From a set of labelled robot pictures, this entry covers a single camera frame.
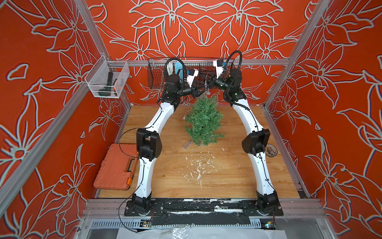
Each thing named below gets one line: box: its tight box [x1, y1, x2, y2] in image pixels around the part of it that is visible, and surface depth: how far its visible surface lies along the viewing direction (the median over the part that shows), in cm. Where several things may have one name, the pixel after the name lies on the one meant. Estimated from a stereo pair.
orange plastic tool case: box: [93, 143, 139, 191], surface depth 81 cm
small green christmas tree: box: [185, 96, 225, 146], surface depth 77 cm
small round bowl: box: [265, 143, 278, 158], surface depth 94 cm
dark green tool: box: [98, 71, 114, 97], surface depth 83 cm
